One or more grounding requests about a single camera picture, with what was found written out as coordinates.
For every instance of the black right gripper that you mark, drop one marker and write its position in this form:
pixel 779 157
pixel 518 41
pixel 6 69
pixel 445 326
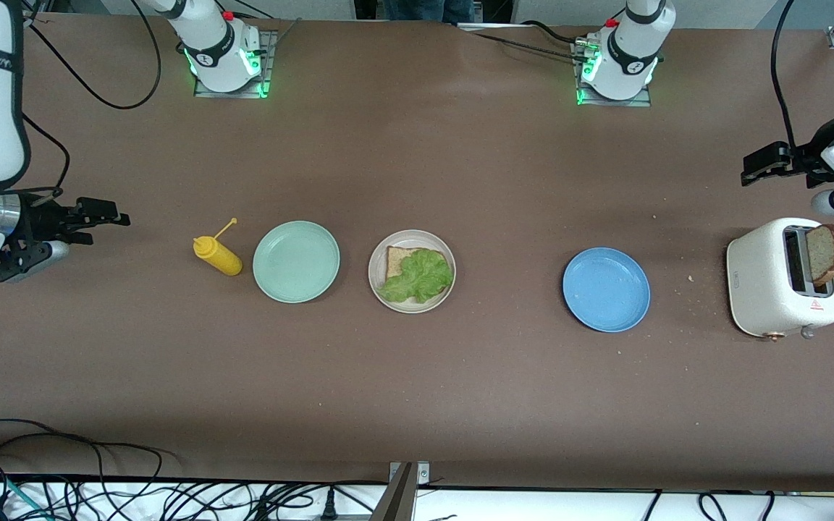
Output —
pixel 40 220

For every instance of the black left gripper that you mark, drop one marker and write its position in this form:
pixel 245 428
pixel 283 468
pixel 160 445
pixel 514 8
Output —
pixel 805 158

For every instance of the brown bread slice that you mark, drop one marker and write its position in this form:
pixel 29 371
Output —
pixel 826 253
pixel 397 259

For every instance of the green lettuce leaf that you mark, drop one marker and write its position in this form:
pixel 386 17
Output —
pixel 420 278

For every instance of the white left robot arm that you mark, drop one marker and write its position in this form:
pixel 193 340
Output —
pixel 634 51

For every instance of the mint green plate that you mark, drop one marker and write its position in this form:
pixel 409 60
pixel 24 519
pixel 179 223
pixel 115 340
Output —
pixel 295 262

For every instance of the blue plate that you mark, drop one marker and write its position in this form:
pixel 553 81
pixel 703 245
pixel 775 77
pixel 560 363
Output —
pixel 605 289

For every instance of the beige plate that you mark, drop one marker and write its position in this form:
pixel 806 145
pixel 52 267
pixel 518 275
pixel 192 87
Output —
pixel 378 266

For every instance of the white two-slot toaster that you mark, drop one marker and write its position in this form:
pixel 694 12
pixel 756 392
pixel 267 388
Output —
pixel 757 289

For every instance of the yellow mustard squeeze bottle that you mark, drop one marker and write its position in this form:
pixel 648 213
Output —
pixel 220 259

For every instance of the black power plug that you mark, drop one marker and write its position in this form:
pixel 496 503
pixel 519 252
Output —
pixel 329 506

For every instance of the person in blue jeans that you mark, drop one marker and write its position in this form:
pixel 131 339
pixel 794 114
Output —
pixel 424 9

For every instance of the brown table cover sheet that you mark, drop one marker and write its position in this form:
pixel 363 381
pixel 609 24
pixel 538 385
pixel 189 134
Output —
pixel 460 405

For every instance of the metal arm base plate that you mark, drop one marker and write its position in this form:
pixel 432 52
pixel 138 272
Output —
pixel 605 103
pixel 268 72

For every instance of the aluminium frame post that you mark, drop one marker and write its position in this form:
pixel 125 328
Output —
pixel 397 499

